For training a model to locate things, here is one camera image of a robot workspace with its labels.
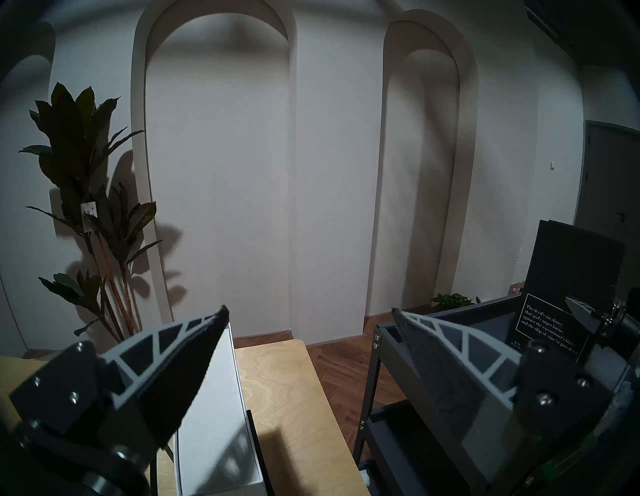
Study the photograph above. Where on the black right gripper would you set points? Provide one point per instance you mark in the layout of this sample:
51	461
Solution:
625	320

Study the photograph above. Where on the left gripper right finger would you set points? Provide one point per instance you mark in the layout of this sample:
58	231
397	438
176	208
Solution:
450	385

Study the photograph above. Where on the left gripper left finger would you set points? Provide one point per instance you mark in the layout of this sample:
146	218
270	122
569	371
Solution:
165	380

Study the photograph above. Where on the black Crime and Punishment book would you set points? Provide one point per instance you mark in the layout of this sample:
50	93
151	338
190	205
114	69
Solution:
570	265

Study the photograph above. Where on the white Design Hotels yearbook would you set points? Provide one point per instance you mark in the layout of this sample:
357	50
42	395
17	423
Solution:
220	440

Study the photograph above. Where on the small green floor plant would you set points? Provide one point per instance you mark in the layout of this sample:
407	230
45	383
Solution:
452	300

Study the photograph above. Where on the black three-shelf utility cart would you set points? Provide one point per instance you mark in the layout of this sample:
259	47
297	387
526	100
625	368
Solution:
395	450

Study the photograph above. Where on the dark grey door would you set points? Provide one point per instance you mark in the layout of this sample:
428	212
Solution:
607	185

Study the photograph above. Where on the light wooden table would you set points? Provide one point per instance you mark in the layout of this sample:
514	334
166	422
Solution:
295	400

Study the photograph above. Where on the tall dark green plant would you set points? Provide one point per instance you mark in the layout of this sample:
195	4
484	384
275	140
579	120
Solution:
80	150

